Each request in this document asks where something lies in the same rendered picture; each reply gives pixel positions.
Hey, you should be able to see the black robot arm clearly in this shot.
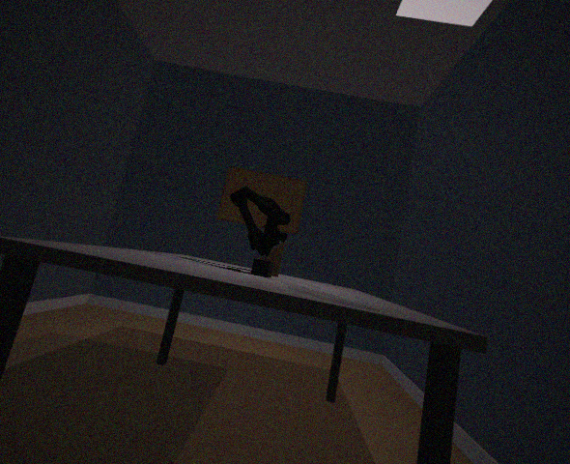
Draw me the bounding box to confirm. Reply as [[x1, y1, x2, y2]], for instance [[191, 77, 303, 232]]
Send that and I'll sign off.
[[230, 187, 291, 257]]

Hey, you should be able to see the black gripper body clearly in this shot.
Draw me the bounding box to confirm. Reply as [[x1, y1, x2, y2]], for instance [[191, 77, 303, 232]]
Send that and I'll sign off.
[[256, 223, 279, 245]]

